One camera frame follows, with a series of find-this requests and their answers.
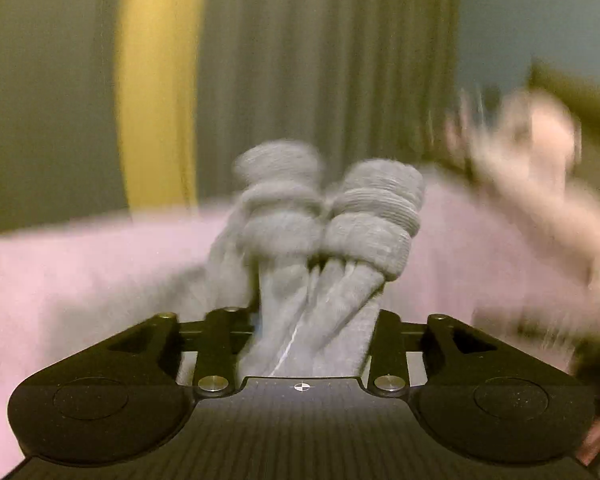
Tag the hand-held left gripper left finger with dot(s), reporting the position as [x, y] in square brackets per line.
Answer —
[220, 342]

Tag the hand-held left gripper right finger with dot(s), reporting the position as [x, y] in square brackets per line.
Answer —
[387, 345]

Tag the grey sweat pants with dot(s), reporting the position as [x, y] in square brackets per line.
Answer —
[300, 240]

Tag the pink bed blanket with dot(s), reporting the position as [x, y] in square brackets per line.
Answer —
[80, 280]

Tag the yellow curtain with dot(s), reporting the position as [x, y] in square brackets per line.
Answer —
[155, 85]

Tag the grey curtain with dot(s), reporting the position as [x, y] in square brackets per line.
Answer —
[330, 60]
[45, 85]

